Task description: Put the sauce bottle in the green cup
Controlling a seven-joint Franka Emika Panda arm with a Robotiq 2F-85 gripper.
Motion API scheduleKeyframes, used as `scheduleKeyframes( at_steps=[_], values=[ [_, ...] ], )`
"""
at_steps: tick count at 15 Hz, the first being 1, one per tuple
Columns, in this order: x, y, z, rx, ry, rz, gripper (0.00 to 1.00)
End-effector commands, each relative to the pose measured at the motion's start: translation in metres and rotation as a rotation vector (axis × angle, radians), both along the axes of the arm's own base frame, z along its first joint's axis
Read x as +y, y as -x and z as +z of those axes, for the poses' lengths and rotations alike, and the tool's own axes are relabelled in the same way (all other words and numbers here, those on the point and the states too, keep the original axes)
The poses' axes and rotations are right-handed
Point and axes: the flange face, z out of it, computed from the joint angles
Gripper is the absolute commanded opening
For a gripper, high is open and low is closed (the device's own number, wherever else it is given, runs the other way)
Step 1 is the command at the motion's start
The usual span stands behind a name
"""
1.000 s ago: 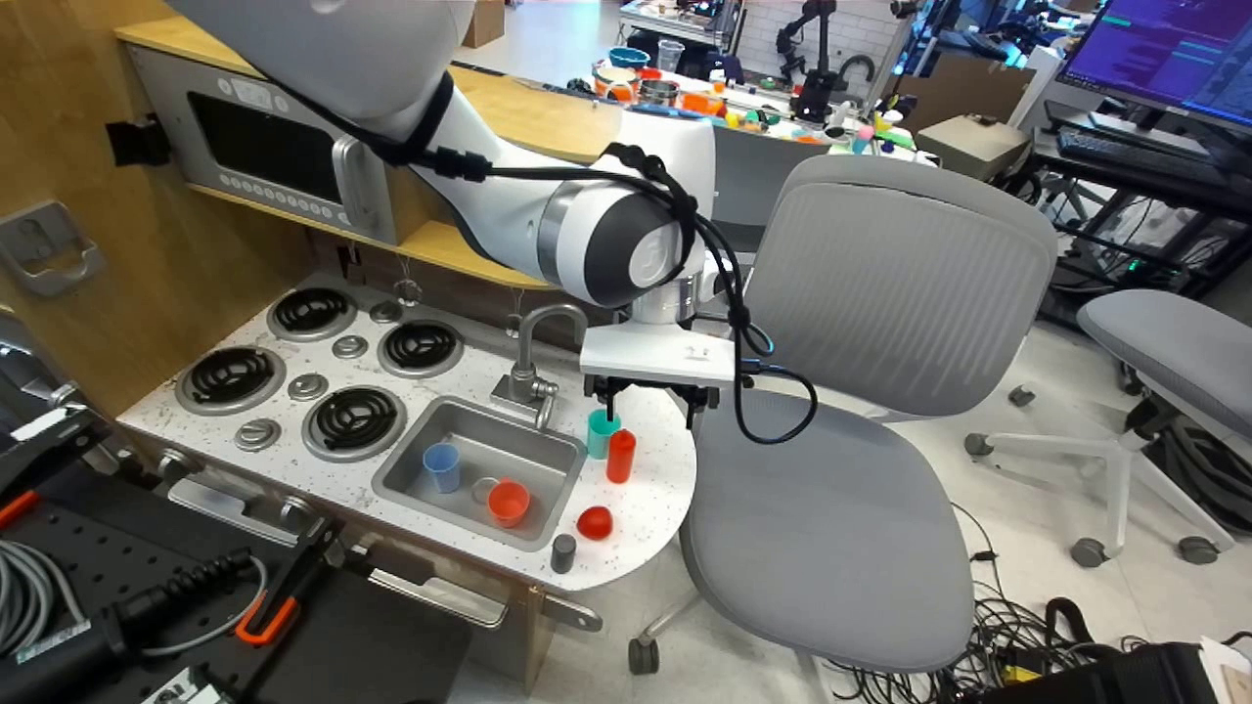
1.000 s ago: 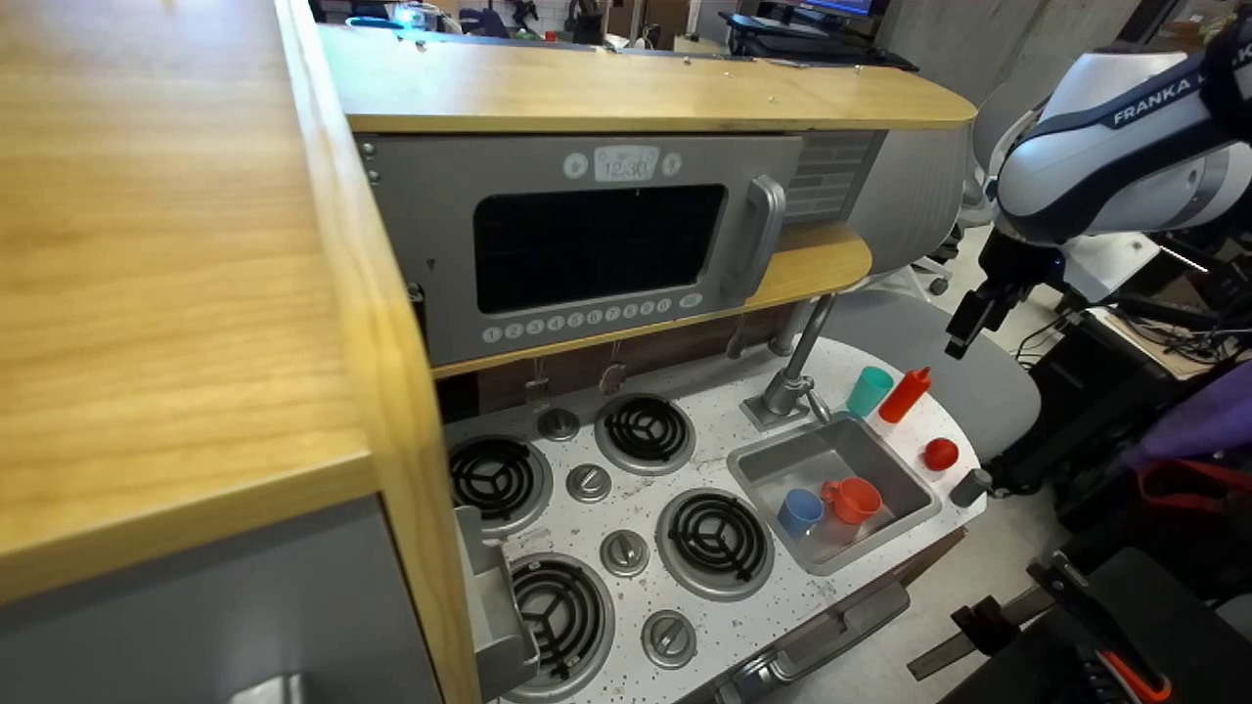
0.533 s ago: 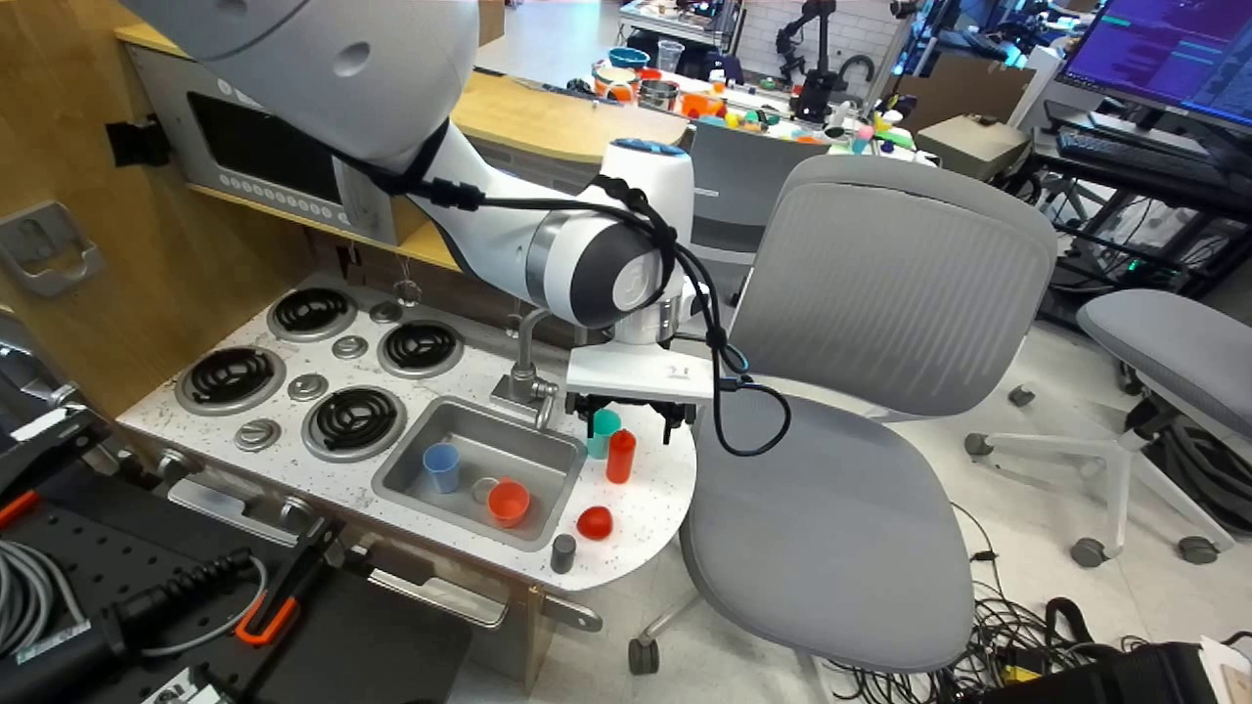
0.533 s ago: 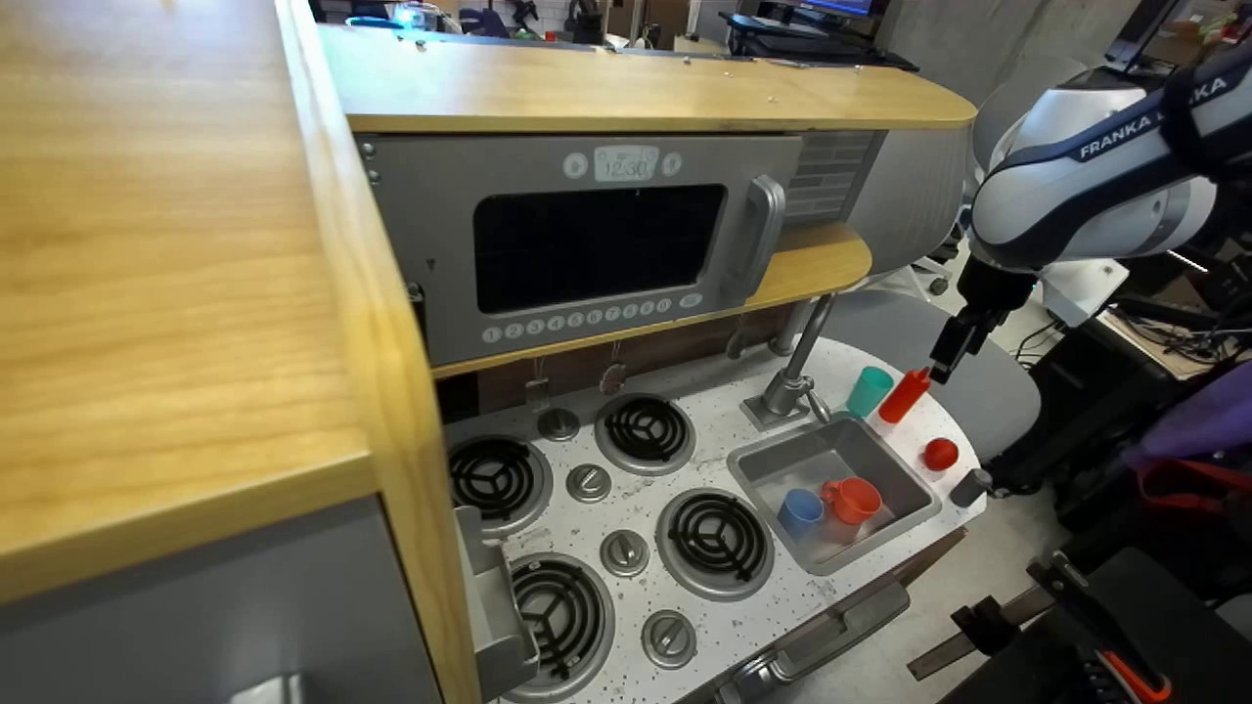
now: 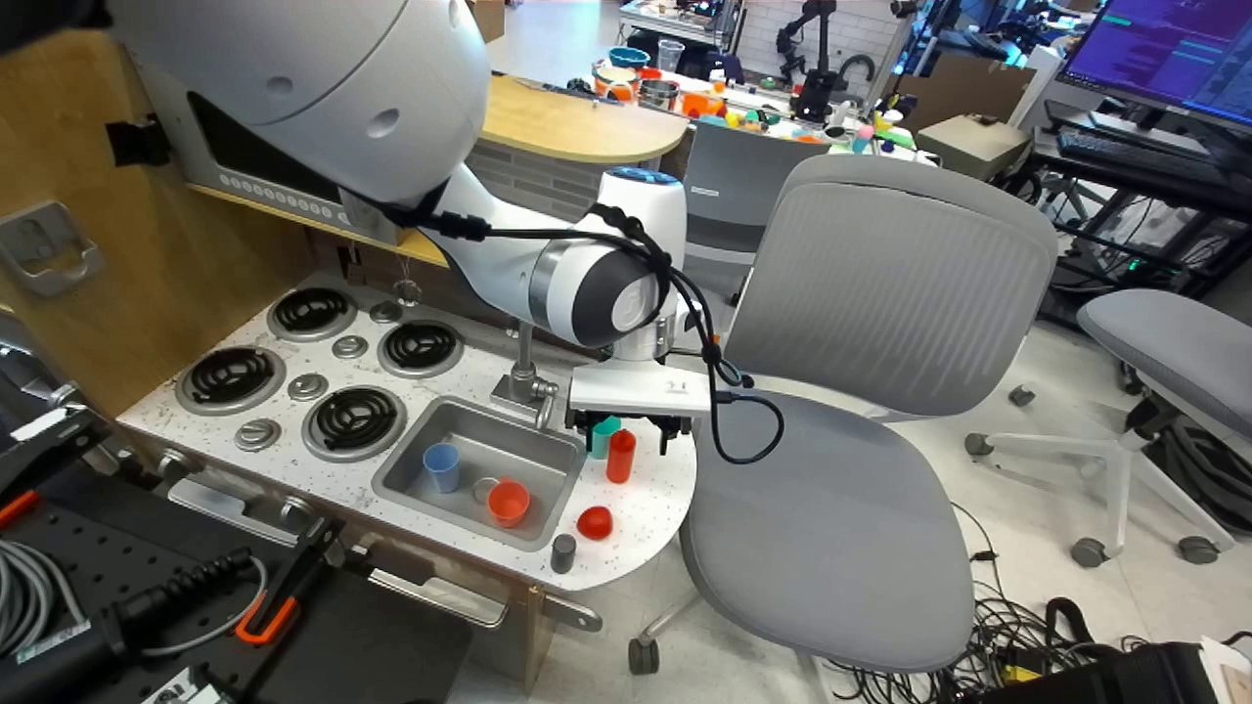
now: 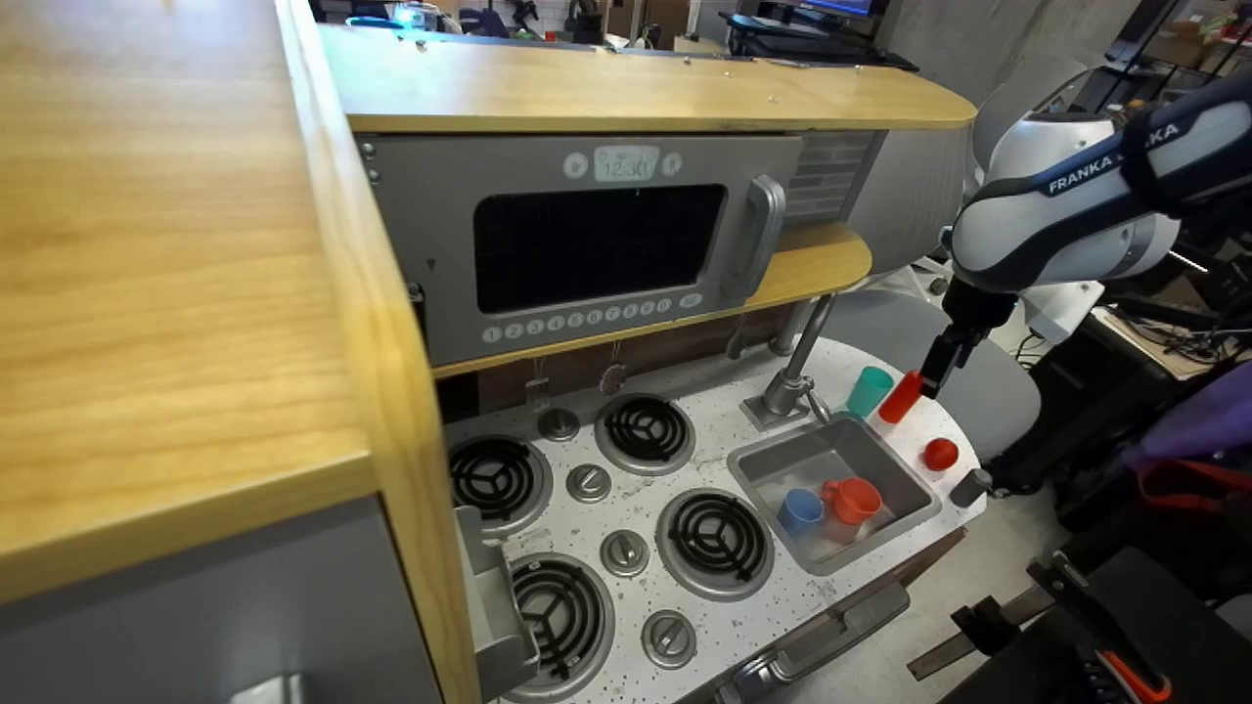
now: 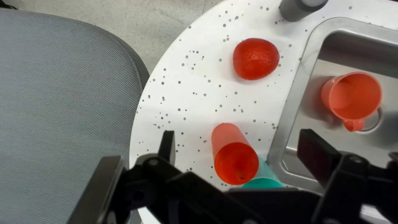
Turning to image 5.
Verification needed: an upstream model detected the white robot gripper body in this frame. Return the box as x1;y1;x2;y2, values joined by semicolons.
563;367;715;422

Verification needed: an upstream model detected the red sauce bottle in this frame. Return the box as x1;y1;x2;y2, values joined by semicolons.
603;427;641;489

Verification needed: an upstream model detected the green plastic cup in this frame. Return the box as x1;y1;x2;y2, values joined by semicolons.
586;413;625;461

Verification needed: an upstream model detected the blue plastic cup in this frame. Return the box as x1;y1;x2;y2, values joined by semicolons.
420;442;469;496

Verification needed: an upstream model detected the silver toy sink basin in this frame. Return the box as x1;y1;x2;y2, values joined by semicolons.
372;396;590;555

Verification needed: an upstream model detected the red round cap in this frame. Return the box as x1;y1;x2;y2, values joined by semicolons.
576;502;620;545

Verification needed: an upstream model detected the grey toy faucet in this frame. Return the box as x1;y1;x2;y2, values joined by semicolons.
491;318;560;405

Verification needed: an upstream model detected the grey office chair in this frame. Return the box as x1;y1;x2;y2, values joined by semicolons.
625;151;1063;682

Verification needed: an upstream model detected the black coil stove burner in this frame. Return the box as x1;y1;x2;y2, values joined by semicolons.
301;383;409;466
265;284;360;343
171;343;290;420
376;318;466;383

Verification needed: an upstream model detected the dark grey chair backrest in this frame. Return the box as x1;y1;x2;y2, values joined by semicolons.
681;117;820;302

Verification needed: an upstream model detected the cluttered background table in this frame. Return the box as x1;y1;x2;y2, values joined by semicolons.
570;36;945;168

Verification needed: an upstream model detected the beige cardboard box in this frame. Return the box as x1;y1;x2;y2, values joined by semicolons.
917;114;1037;178

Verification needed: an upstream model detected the wooden toy kitchen unit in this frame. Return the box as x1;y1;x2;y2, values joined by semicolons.
0;22;702;687

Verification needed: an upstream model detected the grey chair with white base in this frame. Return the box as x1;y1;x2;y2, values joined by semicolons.
964;284;1252;569

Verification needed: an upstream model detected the computer monitor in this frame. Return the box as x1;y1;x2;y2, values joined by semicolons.
1060;0;1252;131

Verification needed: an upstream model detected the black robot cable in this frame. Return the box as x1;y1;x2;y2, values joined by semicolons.
413;199;792;468

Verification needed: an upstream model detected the grey oven door handle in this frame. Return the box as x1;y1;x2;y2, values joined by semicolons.
525;581;608;637

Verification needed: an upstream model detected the orange clamp handle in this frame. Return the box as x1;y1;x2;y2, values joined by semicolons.
233;589;307;652

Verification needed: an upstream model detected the black floor cable bundle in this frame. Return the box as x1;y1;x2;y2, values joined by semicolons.
834;506;1252;704

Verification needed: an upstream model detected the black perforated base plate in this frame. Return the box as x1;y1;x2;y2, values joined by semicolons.
0;453;479;704

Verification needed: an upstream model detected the black strap bracket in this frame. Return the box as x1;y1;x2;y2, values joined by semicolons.
105;114;175;170

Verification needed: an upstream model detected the grey cabinet door handle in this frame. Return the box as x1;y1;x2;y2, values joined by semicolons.
0;199;110;298

